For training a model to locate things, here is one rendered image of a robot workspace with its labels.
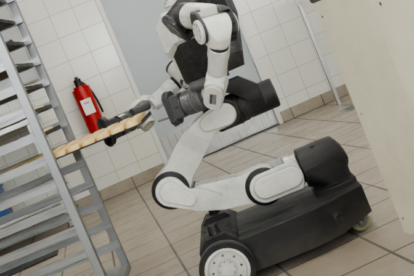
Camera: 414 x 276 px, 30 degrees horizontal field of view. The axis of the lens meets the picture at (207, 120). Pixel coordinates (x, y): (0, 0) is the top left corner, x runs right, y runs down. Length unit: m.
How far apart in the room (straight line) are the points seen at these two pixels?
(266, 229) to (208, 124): 0.44
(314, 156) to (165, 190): 0.57
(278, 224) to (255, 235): 0.09
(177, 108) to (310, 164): 0.56
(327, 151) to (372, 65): 0.81
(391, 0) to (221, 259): 1.42
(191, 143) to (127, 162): 3.74
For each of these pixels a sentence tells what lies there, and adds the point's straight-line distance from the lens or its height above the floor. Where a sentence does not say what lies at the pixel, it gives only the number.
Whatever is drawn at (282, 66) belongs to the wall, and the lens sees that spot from 6.79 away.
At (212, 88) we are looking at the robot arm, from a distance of 2.51.
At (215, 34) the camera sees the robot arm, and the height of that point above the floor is 0.86.
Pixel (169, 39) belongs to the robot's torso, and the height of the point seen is 0.92.
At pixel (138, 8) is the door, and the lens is 6.66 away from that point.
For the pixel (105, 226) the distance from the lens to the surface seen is 3.23.
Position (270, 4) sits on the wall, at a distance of 6.81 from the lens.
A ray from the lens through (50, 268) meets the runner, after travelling 2.86.
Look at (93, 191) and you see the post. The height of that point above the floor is 0.48.
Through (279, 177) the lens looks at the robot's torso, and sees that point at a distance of 2.86.
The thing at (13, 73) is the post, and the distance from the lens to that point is 2.75.
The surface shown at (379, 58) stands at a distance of 2.11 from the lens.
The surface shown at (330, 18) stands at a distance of 2.27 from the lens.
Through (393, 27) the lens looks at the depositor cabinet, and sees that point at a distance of 1.59.
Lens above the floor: 0.82
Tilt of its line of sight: 5 degrees down
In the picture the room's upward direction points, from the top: 23 degrees counter-clockwise
